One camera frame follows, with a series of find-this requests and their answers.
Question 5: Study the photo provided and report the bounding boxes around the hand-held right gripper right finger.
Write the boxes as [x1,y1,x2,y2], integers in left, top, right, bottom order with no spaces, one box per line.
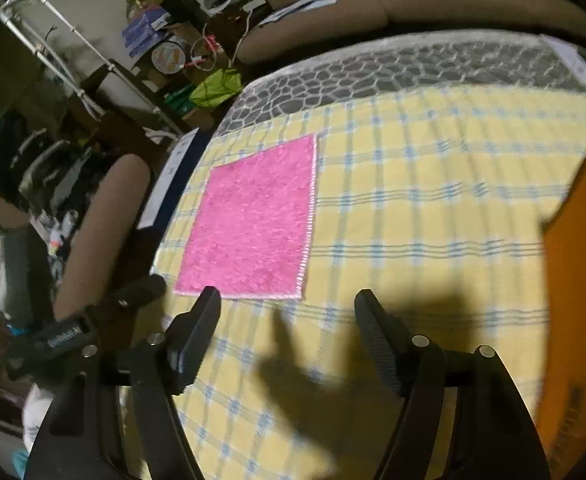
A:
[354,288,551,480]

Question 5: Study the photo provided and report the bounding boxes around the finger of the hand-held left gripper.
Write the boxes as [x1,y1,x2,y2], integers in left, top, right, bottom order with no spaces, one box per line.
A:
[87,274,168,329]

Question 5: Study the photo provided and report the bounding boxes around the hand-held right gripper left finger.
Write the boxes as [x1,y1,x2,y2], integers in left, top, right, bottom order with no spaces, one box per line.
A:
[24,286,222,480]

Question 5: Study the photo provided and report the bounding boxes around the orange cardboard box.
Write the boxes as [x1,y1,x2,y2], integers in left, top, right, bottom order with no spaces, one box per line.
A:
[536,140,586,478]

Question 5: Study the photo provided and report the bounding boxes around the brown chair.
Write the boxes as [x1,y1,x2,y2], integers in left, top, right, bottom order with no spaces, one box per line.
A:
[53,152,154,321]

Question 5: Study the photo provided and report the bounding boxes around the teal cloth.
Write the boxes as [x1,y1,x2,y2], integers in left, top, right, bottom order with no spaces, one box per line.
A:
[10,447,31,478]

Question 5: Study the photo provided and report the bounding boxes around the yellow plaid tablecloth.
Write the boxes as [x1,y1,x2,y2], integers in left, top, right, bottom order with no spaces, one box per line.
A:
[115,82,586,480]

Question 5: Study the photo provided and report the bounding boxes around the navy box with white label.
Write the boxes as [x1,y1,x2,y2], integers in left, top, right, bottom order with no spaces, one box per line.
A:
[138,127,214,233]

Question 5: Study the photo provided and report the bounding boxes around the pink cloth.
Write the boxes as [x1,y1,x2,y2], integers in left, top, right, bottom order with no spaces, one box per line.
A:
[173,133,319,302]

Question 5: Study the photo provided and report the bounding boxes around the pile of clothes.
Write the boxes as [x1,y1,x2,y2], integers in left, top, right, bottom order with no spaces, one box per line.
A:
[0,110,104,321]

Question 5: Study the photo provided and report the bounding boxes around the lime green bag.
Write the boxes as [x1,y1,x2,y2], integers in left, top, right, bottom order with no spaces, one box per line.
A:
[190,69,244,110]

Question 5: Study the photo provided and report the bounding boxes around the round white and orange tin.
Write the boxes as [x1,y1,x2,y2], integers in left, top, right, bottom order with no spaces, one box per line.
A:
[152,40,189,75]

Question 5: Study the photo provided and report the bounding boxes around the white pole rack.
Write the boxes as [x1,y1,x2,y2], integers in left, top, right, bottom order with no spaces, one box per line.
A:
[0,0,184,136]

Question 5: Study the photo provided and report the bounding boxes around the stack of blue boxes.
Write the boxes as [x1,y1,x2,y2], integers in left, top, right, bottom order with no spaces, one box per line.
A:
[122,5,169,56]

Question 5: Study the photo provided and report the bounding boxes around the black box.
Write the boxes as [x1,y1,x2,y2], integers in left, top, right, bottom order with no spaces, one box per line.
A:
[163,0,206,26]

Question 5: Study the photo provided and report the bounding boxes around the papers on sofa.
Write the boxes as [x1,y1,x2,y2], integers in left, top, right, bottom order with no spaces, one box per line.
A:
[259,0,341,26]

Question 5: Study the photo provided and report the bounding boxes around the brown sofa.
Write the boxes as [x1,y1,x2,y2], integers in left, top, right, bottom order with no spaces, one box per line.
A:
[235,0,586,63]

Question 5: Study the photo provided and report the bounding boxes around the white power strip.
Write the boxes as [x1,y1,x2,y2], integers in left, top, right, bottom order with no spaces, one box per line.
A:
[540,35,586,93]

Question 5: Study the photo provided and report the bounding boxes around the white cable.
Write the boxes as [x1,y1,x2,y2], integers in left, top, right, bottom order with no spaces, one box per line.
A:
[230,7,254,66]

